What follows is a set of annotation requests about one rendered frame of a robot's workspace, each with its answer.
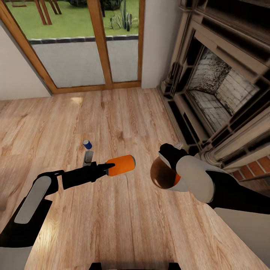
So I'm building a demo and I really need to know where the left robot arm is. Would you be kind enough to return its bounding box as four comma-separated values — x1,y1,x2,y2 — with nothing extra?
0,150,115,270

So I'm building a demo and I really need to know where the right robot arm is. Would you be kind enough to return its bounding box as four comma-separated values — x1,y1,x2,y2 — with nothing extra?
158,142,270,269

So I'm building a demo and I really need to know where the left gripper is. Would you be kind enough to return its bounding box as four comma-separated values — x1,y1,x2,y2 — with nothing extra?
74,162,115,186

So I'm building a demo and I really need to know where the can of soda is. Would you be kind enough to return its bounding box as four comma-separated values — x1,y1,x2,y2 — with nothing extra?
83,139,92,149
174,173,180,186
104,155,136,177

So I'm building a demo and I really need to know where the trash can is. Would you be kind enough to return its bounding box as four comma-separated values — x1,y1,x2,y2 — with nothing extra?
150,157,190,192

